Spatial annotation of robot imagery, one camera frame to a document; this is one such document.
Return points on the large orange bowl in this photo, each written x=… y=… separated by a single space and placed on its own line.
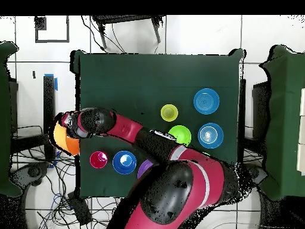
x=71 y=145

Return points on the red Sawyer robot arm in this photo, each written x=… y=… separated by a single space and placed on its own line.
x=214 y=181

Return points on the black metal stand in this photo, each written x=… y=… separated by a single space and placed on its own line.
x=49 y=100
x=261 y=107

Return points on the blue tape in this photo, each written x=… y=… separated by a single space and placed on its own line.
x=56 y=84

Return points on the red cup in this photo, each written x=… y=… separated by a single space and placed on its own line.
x=98 y=159

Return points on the green cloth side table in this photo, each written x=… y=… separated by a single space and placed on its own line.
x=4 y=119
x=283 y=119

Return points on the dark blue bowl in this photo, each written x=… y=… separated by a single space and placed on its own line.
x=124 y=162

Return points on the dark green tablecloth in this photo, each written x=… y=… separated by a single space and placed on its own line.
x=143 y=76

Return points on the black power adapter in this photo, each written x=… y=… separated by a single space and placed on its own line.
x=79 y=210

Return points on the purple bowl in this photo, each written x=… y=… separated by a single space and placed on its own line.
x=144 y=168

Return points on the yellow cup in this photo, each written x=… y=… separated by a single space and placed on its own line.
x=169 y=112

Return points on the small green bowl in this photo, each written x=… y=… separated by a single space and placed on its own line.
x=182 y=134

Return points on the black stool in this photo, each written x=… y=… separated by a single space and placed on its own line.
x=128 y=18

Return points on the light blue bowl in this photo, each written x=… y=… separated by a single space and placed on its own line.
x=206 y=101
x=210 y=135

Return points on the white boxes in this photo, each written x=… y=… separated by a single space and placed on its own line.
x=302 y=133

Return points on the black square floor frame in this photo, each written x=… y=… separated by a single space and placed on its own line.
x=40 y=23

